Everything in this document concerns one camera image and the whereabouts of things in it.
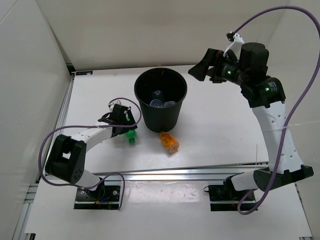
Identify aluminium frame rail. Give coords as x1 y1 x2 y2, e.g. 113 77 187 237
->
24 65 312 240

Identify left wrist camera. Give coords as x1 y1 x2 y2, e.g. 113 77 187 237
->
108 100 122 112

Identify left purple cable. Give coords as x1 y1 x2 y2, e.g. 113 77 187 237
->
38 97 143 210

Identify orange plastic bottle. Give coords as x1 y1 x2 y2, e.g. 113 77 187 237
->
159 131 180 153

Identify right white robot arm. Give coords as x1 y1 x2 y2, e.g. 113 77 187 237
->
188 44 314 200

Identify clear bottle red label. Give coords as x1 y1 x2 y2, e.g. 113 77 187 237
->
163 100 176 108

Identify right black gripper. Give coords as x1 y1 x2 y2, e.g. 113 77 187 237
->
187 49 249 87

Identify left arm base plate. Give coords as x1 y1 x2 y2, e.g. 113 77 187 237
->
73 181 124 211

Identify black plastic bin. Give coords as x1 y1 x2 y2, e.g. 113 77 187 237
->
134 67 188 133

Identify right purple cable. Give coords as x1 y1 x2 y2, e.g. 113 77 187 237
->
226 6 320 216

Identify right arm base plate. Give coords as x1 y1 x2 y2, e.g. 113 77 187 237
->
203 185 249 212

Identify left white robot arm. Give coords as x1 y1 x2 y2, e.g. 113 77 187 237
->
44 101 137 201

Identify purple cable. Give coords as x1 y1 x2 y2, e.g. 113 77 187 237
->
38 97 143 210
226 6 320 216

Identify clear bottle blue label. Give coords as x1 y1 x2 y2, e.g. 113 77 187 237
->
149 98 164 108

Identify green plastic bottle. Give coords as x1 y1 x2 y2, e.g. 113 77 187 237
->
125 129 136 145

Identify clear plastic bottle white cap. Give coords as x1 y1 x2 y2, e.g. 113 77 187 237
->
151 90 164 102

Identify white cable tie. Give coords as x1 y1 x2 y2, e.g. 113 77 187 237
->
254 144 259 170

